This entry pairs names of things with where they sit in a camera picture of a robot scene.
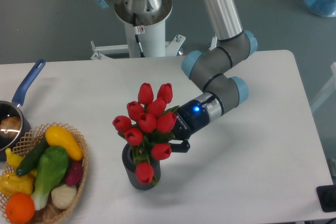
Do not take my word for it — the orange fruit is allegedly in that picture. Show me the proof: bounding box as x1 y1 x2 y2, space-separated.
5 193 35 223

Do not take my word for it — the black device at edge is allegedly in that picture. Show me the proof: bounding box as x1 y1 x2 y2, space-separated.
316 185 335 212

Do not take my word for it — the blue handled saucepan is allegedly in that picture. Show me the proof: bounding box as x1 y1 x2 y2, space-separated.
1 59 46 162

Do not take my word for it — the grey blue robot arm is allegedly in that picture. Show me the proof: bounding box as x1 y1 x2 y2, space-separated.
95 0 257 153

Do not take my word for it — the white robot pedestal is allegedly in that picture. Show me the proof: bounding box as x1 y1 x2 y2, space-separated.
91 0 186 59

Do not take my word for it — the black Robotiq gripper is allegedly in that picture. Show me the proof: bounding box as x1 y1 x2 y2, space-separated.
169 99 210 153

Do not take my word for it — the green bok choy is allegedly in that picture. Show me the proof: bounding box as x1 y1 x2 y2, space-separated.
31 146 69 211

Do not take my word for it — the dark grey ribbed vase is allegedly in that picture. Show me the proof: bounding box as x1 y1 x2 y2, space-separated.
122 144 161 190

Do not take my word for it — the yellow banana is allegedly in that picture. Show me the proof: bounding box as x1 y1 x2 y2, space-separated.
5 148 37 178

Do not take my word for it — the green cucumber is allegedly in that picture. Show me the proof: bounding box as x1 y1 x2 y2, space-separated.
16 138 49 176

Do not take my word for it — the purple red onion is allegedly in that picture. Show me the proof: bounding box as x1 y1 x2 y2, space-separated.
65 161 83 186

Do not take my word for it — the woven wicker basket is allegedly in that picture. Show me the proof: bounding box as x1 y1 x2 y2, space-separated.
1 123 88 223

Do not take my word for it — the yellow squash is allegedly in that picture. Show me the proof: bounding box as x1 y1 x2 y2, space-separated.
45 125 83 161

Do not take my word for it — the red tulip bouquet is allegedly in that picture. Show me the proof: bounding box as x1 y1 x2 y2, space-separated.
112 83 177 185

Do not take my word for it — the white garlic bulb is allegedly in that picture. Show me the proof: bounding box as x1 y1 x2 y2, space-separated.
51 184 77 209

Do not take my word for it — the yellow orange gourd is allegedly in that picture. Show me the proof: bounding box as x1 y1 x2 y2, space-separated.
1 172 34 198

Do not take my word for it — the white frame at right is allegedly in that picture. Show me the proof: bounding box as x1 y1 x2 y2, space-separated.
310 62 335 113

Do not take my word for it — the brown bread in pan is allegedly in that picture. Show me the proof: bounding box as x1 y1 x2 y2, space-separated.
1 116 21 139

